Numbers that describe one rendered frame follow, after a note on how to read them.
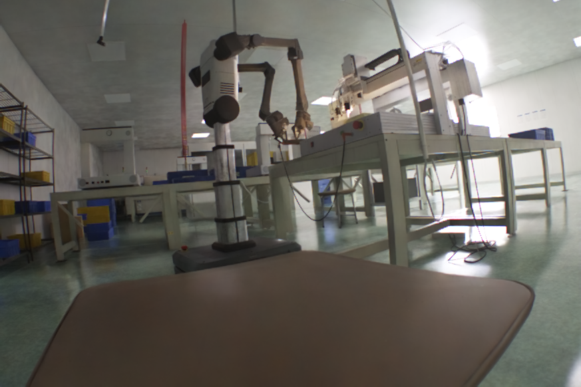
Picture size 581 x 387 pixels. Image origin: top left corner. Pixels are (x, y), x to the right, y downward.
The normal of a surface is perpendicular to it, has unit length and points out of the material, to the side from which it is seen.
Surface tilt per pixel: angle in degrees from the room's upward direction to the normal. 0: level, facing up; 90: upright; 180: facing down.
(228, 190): 90
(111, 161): 90
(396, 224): 90
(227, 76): 90
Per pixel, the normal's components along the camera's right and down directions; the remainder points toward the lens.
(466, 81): -0.89, 0.07
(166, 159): 0.45, -0.11
